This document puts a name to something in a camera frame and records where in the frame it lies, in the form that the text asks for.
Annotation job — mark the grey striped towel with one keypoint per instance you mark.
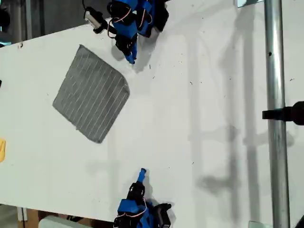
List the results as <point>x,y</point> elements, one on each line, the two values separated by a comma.
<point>90,95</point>

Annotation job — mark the white box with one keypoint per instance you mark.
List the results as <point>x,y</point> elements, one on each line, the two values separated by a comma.
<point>52,223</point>

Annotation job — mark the grey metal bar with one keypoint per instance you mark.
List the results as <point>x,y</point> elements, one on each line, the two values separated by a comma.
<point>28,19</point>

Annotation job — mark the wooden table support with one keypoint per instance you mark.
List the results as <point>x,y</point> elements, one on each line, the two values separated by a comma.
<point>32,215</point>

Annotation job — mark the black round object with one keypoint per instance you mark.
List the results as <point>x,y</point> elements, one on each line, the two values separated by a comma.
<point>4,17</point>

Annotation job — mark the yellow object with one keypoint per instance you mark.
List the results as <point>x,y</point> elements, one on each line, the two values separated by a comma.
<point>2,152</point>

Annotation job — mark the black clamp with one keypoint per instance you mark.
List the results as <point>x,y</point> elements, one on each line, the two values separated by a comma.
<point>292,114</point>

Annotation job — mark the grey and black camera box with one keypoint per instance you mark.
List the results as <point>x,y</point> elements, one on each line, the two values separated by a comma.
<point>92,17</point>

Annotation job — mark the metal plate bracket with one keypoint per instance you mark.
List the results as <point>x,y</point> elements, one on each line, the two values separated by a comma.
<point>244,2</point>

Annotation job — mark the steel post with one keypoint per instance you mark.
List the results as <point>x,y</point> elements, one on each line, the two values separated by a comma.
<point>275,71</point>

